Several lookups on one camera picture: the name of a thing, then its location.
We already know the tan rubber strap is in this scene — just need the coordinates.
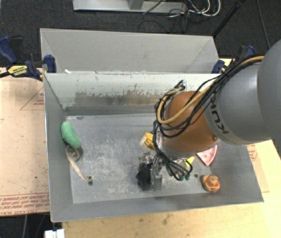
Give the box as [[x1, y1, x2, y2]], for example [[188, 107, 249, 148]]
[[65, 145, 93, 183]]

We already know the yellow and white toy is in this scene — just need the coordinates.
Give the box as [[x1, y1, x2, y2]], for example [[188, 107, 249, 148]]
[[140, 132, 155, 150]]

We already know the orange round toy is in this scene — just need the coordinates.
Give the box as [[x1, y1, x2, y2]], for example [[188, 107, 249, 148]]
[[200, 174, 221, 193]]

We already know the black crumpled object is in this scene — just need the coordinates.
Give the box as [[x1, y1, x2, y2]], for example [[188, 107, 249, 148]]
[[135, 163, 154, 191]]

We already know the green foam sponge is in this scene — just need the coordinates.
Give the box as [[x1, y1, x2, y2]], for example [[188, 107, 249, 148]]
[[60, 120, 82, 149]]

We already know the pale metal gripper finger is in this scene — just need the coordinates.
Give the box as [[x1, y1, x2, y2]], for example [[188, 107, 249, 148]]
[[153, 174, 164, 191], [138, 152, 154, 168]]

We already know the grey metal bin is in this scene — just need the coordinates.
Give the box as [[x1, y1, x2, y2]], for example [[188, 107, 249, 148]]
[[40, 28, 265, 223]]

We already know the brown cardboard board, red print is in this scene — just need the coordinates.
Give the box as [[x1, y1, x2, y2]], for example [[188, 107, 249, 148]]
[[0, 66, 271, 218]]

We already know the pink triangular piece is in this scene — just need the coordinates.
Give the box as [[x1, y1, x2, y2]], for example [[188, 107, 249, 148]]
[[195, 144, 218, 167]]

